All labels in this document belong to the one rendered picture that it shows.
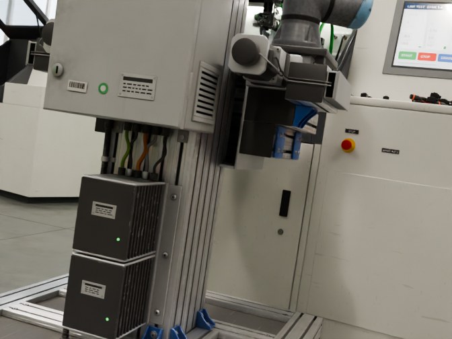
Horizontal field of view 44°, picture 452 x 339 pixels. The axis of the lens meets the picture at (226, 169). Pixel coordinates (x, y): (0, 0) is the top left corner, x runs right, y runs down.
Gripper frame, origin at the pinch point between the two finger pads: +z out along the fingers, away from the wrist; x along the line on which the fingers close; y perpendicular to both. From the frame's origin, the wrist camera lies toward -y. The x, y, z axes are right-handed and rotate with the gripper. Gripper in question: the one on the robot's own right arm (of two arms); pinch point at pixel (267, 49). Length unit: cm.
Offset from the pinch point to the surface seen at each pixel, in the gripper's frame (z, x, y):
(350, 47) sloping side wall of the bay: -4.3, 33.8, -6.1
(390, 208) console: 57, 63, 22
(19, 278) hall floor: 117, -91, 31
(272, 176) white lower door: 52, 18, 22
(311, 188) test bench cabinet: 54, 34, 22
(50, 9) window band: -97, -451, -356
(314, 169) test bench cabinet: 47, 34, 22
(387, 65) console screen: 2, 50, -4
